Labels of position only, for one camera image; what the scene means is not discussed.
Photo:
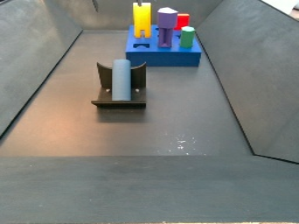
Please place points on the light blue oval cylinder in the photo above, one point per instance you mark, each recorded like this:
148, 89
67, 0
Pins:
122, 80

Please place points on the green hexagon block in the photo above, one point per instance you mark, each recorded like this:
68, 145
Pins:
187, 36

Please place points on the yellow arch block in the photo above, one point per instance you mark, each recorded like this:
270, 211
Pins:
142, 20

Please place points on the black curved fixture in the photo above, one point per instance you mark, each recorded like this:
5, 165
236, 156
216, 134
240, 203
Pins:
138, 89

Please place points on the blue shape sorter base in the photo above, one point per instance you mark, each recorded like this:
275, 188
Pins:
142, 50

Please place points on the red rounded block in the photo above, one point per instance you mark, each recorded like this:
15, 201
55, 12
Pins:
183, 21

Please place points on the purple pentagon block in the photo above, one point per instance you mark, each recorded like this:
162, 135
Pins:
167, 18

